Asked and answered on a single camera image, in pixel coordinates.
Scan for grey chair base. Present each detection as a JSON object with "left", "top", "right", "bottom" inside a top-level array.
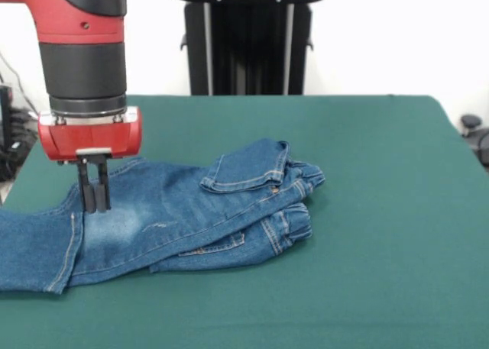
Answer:
[
  {"left": 460, "top": 114, "right": 489, "bottom": 166},
  {"left": 9, "top": 108, "right": 43, "bottom": 136}
]

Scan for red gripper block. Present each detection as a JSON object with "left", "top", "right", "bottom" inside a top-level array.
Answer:
[{"left": 37, "top": 105, "right": 144, "bottom": 215}]

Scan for black upright frame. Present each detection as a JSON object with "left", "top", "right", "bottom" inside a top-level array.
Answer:
[{"left": 0, "top": 83, "right": 13, "bottom": 180}]

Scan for dark green table cloth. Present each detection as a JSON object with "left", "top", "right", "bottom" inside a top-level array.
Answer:
[{"left": 0, "top": 94, "right": 489, "bottom": 349}]

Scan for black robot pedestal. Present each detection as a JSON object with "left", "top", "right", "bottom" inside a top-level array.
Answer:
[{"left": 167, "top": 0, "right": 332, "bottom": 96}]

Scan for blue denim jeans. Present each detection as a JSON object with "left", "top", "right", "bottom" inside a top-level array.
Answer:
[{"left": 0, "top": 137, "right": 326, "bottom": 296}]

